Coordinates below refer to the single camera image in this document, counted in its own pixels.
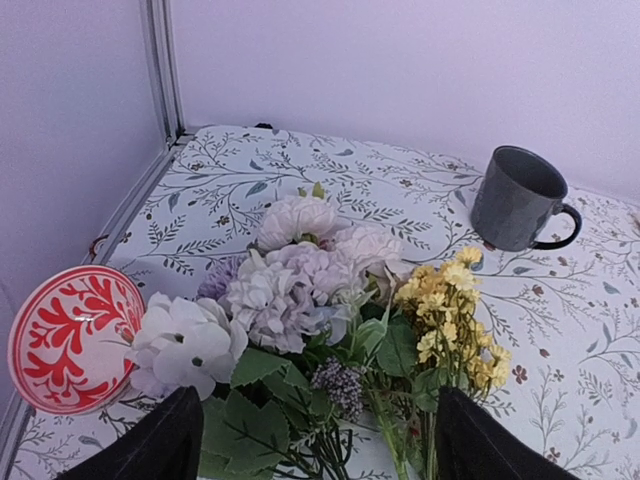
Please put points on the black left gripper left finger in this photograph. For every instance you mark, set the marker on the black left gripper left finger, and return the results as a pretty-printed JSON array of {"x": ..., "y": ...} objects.
[{"x": 165, "y": 444}]

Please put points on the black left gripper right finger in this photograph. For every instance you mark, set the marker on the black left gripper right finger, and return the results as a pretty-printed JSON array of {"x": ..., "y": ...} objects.
[{"x": 471, "y": 445}]

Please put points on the yellow flower bunch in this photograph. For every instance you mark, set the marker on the yellow flower bunch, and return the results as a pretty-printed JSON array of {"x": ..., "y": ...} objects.
[{"x": 433, "y": 340}]

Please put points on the white purple flower bunch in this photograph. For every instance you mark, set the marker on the white purple flower bunch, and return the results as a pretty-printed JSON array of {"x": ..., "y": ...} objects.
[{"x": 277, "y": 343}]

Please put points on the red white patterned bowl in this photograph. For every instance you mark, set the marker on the red white patterned bowl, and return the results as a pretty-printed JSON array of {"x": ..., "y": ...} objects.
[{"x": 67, "y": 344}]

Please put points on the floral tablecloth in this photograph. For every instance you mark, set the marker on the floral tablecloth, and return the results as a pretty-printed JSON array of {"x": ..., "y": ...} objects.
[{"x": 569, "y": 317}]

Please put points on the dark grey mug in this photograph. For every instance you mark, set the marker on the dark grey mug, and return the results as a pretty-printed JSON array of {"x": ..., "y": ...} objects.
[{"x": 520, "y": 192}]

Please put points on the left aluminium frame post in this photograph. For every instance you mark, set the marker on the left aluminium frame post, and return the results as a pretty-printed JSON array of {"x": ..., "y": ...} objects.
[{"x": 87, "y": 119}]

